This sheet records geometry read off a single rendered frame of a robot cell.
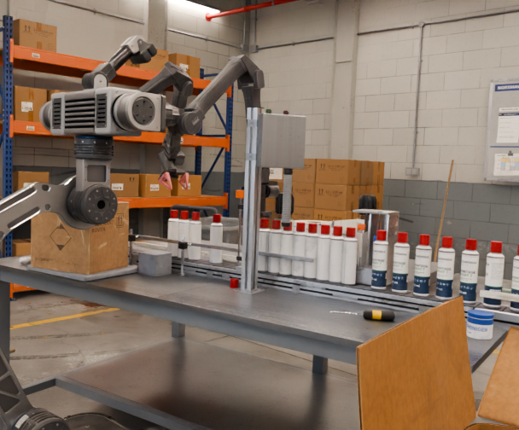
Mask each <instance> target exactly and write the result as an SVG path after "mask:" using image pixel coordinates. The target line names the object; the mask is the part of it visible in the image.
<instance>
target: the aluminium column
mask: <svg viewBox="0 0 519 430"><path fill-rule="evenodd" d="M260 113H264V108H263V107H248V112H247V119H259V114H260ZM257 143H258V127H257V126H255V127H247V135H246V153H247V154H257ZM261 173H262V167H257V161H256V160H245V184H244V207H243V231H242V277H241V290H244V291H249V292H252V291H254V290H257V284H258V262H259V239H260V196H261Z"/></svg>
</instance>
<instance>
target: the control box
mask: <svg viewBox="0 0 519 430"><path fill-rule="evenodd" d="M305 140H306V116H298V115H287V114H274V113H260V114H259V119H258V143H257V160H256V161H257V167H268V168H290V169H304V159H305Z"/></svg>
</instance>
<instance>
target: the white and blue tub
mask: <svg viewBox="0 0 519 430"><path fill-rule="evenodd" d="M493 318H494V314H493V313H492V312H490V311H484V310H468V316H467V331H466V334H467V336H469V337H470V338H473V339H478V340H490V339H491V338H492V337H493Z"/></svg>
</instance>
